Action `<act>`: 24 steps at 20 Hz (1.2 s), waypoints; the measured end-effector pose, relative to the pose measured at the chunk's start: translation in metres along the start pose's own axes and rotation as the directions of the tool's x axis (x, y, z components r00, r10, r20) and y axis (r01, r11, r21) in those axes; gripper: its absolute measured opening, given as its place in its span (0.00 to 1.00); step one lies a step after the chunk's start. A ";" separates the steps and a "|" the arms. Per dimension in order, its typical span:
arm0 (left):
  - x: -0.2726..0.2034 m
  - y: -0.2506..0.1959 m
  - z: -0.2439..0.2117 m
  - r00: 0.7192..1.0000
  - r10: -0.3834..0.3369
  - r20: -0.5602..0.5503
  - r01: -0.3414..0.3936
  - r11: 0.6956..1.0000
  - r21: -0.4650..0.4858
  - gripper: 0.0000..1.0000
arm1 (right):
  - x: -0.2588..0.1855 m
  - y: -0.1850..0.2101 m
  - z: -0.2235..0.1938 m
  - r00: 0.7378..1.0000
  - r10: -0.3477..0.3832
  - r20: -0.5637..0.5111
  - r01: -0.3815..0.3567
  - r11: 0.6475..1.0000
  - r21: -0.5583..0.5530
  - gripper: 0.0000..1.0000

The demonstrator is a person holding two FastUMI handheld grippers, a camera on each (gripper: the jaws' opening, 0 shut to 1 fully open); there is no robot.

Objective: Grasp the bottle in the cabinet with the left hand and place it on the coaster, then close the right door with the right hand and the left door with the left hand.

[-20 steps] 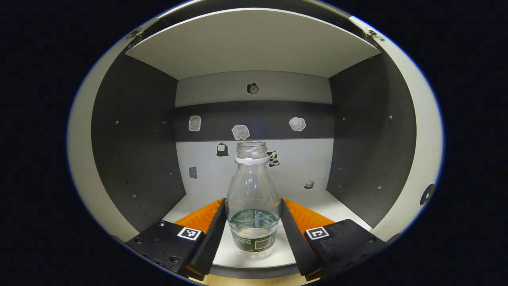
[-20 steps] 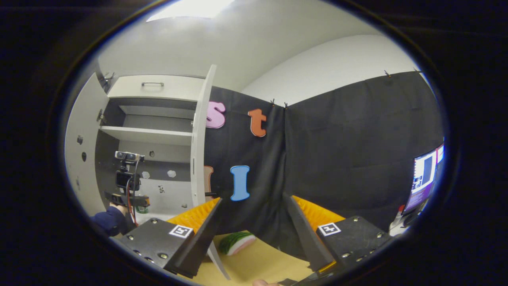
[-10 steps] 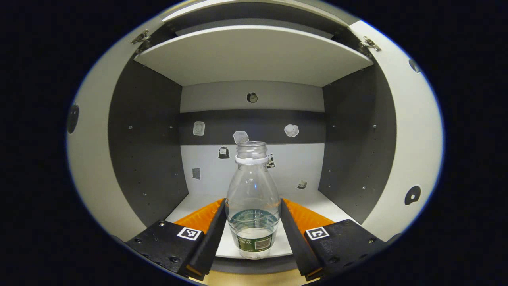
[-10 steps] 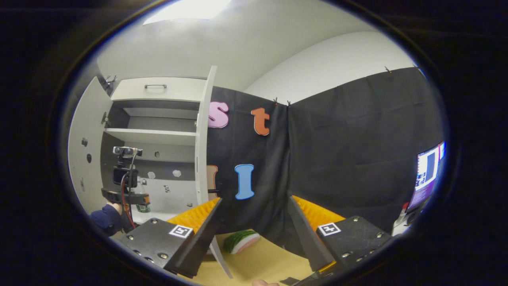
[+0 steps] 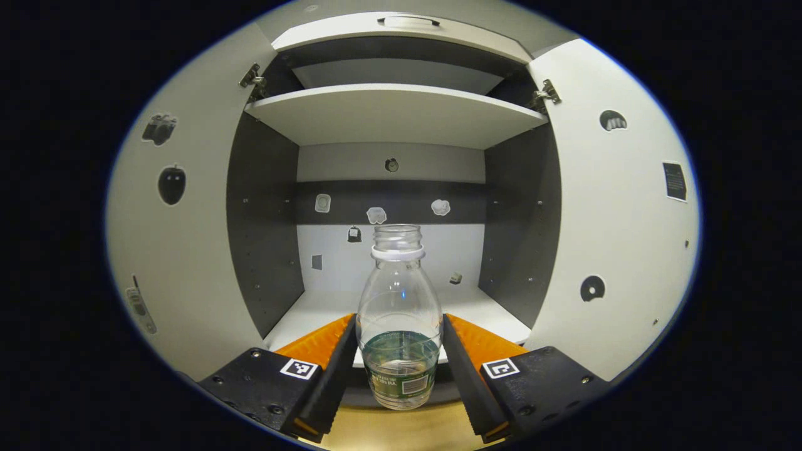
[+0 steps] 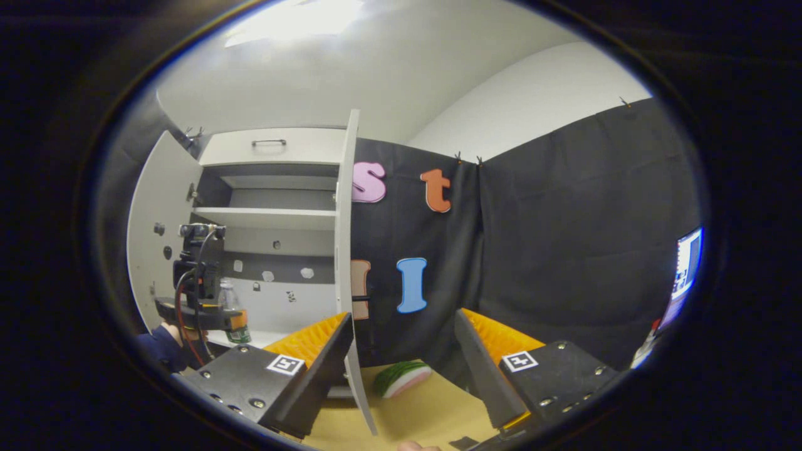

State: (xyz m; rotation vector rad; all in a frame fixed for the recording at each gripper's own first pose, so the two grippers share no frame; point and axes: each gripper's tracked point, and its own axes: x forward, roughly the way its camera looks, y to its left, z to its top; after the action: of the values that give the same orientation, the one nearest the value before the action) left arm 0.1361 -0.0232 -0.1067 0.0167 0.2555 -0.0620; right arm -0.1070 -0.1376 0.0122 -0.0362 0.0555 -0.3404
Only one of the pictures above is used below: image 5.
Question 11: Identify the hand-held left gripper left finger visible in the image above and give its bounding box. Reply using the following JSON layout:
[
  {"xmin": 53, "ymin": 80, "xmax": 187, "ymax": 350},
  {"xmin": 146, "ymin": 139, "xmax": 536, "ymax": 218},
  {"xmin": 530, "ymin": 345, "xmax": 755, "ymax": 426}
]
[{"xmin": 197, "ymin": 313, "xmax": 358, "ymax": 444}]

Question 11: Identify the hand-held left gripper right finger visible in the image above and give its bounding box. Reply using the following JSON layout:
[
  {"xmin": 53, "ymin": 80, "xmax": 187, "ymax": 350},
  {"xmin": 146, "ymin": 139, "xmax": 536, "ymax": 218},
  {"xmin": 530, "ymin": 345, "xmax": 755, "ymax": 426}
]
[{"xmin": 442, "ymin": 313, "xmax": 612, "ymax": 444}]

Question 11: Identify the clear plastic bottle green label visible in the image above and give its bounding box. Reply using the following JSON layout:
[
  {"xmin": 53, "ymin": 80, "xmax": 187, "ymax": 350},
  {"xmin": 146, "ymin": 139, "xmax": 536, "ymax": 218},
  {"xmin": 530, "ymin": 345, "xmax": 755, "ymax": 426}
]
[{"xmin": 355, "ymin": 224, "xmax": 443, "ymax": 411}]

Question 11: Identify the white and grey cabinet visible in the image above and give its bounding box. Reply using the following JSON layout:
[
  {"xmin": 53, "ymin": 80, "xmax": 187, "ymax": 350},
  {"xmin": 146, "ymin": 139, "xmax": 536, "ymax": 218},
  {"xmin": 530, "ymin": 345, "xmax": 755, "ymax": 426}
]
[{"xmin": 226, "ymin": 9, "xmax": 565, "ymax": 408}]

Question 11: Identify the white cabinet door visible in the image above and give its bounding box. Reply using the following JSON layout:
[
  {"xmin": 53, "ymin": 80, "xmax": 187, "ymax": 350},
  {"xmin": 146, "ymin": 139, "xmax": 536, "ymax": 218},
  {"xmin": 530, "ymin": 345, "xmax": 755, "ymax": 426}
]
[
  {"xmin": 525, "ymin": 39, "xmax": 701, "ymax": 383},
  {"xmin": 105, "ymin": 22, "xmax": 278, "ymax": 381}
]

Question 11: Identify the metal door hinge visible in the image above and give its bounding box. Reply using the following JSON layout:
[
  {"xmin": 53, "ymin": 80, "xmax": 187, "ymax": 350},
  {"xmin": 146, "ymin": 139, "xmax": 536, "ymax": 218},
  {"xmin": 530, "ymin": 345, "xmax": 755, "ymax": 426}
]
[
  {"xmin": 529, "ymin": 79, "xmax": 562, "ymax": 113},
  {"xmin": 239, "ymin": 63, "xmax": 268, "ymax": 104}
]

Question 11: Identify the white cabinet drawer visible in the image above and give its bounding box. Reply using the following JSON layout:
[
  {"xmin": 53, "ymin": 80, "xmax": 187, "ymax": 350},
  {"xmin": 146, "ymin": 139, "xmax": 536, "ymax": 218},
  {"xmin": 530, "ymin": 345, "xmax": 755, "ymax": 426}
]
[{"xmin": 271, "ymin": 11, "xmax": 533, "ymax": 65}]

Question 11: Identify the black drawer handle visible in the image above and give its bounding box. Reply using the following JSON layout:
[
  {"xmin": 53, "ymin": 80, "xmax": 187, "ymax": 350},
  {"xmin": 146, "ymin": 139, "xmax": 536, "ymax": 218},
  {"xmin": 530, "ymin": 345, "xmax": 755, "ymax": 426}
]
[{"xmin": 377, "ymin": 16, "xmax": 440, "ymax": 28}]

